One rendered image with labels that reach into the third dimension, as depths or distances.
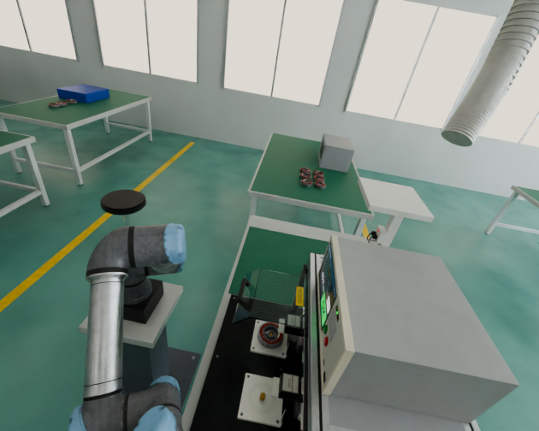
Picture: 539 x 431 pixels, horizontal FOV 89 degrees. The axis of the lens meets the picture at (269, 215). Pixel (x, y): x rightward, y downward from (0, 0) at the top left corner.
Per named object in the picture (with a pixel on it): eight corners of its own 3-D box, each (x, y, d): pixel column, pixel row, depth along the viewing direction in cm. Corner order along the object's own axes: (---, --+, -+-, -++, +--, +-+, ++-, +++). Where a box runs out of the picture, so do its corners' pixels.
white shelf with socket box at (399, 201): (344, 267, 171) (370, 204, 146) (338, 233, 202) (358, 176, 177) (399, 278, 170) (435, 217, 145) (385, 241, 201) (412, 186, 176)
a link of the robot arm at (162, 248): (145, 250, 122) (127, 221, 72) (181, 247, 127) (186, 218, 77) (146, 277, 119) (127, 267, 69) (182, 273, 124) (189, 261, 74)
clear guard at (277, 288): (232, 324, 96) (233, 313, 93) (245, 275, 117) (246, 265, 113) (322, 342, 96) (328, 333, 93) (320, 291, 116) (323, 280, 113)
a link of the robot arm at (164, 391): (131, 380, 66) (124, 416, 56) (180, 369, 70) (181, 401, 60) (133, 409, 67) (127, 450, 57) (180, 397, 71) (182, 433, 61)
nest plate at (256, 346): (250, 351, 114) (250, 350, 113) (255, 321, 126) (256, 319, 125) (285, 358, 113) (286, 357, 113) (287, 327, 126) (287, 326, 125)
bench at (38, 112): (10, 174, 334) (-15, 109, 293) (106, 132, 494) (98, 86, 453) (81, 187, 332) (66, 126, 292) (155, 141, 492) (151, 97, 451)
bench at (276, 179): (239, 256, 274) (247, 191, 233) (263, 179, 429) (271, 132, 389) (347, 278, 272) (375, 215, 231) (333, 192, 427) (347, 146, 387)
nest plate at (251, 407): (237, 418, 93) (237, 417, 93) (245, 374, 106) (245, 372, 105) (280, 428, 93) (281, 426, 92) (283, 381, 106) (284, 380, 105)
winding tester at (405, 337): (322, 393, 71) (346, 350, 60) (316, 274, 108) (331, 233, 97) (470, 425, 71) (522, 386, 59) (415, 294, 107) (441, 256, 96)
